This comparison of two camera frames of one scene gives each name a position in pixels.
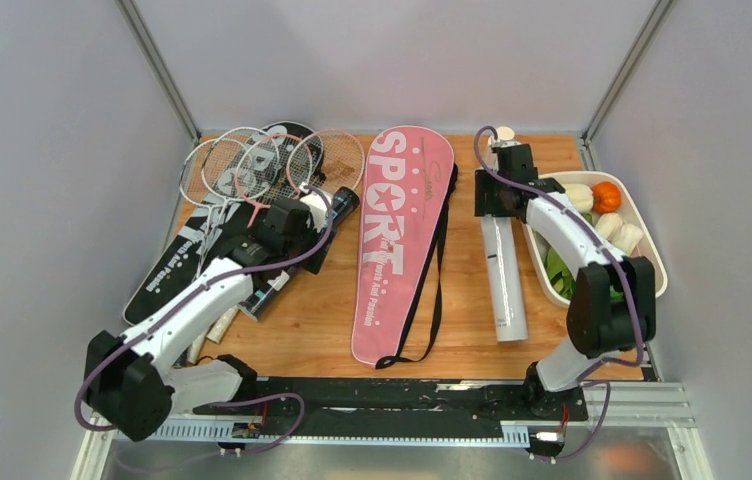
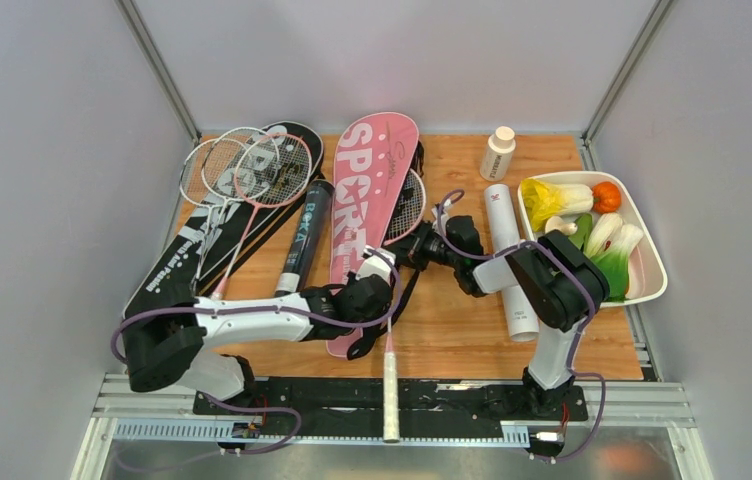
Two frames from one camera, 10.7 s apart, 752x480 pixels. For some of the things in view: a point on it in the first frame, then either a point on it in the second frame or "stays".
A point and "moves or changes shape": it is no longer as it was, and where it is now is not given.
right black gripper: x=485 y=204 → x=409 y=249
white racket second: x=240 y=165 stays
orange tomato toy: x=607 y=197 stays
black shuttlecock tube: x=343 y=202 moves or changes shape
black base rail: x=378 y=401 stays
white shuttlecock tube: x=506 y=276 moves or changes shape
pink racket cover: x=407 y=194 → x=372 y=165
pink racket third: x=272 y=167 stays
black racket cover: x=281 y=163 stays
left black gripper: x=313 y=259 → x=352 y=280
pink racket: x=332 y=159 → x=408 y=224
